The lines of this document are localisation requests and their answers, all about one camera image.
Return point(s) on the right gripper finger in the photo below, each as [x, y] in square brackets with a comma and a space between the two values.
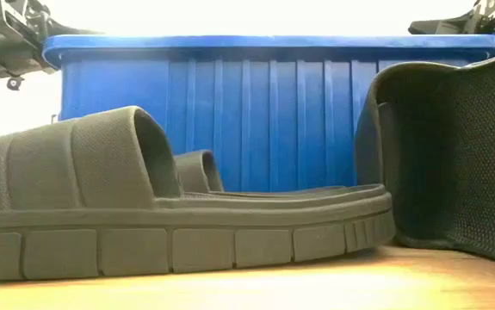
[445, 26]

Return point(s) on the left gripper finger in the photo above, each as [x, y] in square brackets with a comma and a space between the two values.
[72, 31]

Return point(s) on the dark rubber slide sandal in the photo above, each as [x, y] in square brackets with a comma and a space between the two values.
[466, 150]
[144, 245]
[195, 172]

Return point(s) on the blue plastic bin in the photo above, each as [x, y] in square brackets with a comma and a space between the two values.
[273, 107]

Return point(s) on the round black fixture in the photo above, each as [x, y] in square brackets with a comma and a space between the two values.
[14, 82]

